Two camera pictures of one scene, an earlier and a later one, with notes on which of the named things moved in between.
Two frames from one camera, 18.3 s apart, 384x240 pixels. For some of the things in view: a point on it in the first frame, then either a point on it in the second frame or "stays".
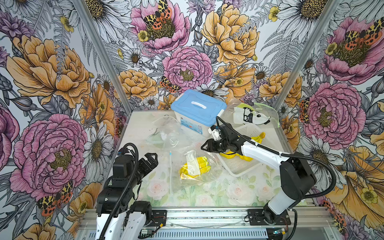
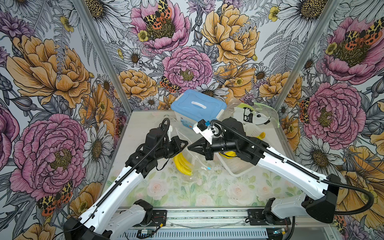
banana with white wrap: [195, 166] → [182, 164]
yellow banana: [229, 154] stays
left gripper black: [148, 169] → [175, 140]
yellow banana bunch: [259, 138] stays
